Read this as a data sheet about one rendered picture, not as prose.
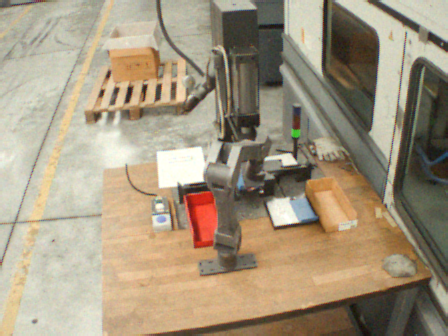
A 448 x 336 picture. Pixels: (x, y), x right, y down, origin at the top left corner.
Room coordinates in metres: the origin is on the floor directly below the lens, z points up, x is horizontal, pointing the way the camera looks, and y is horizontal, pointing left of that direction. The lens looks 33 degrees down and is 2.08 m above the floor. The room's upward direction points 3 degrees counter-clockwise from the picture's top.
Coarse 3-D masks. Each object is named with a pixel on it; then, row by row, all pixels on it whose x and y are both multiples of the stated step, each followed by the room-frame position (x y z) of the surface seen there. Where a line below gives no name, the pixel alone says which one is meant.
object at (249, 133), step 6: (228, 120) 1.75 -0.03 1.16; (234, 126) 1.66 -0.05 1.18; (252, 126) 1.65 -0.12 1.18; (234, 132) 1.64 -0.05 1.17; (240, 132) 1.61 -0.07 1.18; (246, 132) 1.60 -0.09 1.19; (252, 132) 1.61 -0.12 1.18; (228, 138) 1.64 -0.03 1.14; (234, 138) 1.61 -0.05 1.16; (240, 138) 1.56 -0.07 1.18; (246, 138) 1.56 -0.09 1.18; (252, 138) 1.56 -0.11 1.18
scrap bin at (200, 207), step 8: (208, 192) 1.55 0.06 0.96; (184, 200) 1.52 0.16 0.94; (192, 200) 1.54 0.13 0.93; (200, 200) 1.54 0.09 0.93; (208, 200) 1.55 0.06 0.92; (192, 208) 1.52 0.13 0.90; (200, 208) 1.52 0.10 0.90; (208, 208) 1.52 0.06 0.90; (192, 216) 1.47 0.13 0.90; (200, 216) 1.47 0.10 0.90; (208, 216) 1.47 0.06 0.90; (216, 216) 1.46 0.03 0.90; (192, 224) 1.42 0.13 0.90; (200, 224) 1.42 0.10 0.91; (208, 224) 1.42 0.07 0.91; (216, 224) 1.42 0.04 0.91; (192, 232) 1.31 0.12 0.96; (200, 232) 1.37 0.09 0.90; (208, 232) 1.37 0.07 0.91; (192, 240) 1.32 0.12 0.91; (200, 240) 1.33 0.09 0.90; (208, 240) 1.30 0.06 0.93
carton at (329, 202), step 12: (312, 180) 1.58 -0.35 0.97; (324, 180) 1.59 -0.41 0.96; (336, 180) 1.56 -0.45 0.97; (312, 192) 1.50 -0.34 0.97; (324, 192) 1.58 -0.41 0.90; (336, 192) 1.54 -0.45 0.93; (312, 204) 1.49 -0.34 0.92; (324, 204) 1.50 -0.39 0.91; (336, 204) 1.49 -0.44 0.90; (348, 204) 1.42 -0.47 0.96; (324, 216) 1.36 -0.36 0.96; (336, 216) 1.42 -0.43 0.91; (348, 216) 1.40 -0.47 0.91; (324, 228) 1.35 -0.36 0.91; (336, 228) 1.34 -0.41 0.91; (348, 228) 1.35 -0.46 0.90
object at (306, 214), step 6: (294, 204) 1.49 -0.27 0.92; (300, 204) 1.48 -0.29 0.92; (306, 204) 1.48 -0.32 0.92; (294, 210) 1.45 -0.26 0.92; (300, 210) 1.45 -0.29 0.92; (306, 210) 1.44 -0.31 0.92; (312, 210) 1.44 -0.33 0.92; (300, 216) 1.41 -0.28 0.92; (306, 216) 1.41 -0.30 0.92; (312, 216) 1.41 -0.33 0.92; (318, 216) 1.37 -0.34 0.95; (300, 222) 1.37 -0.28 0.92; (306, 222) 1.38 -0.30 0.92
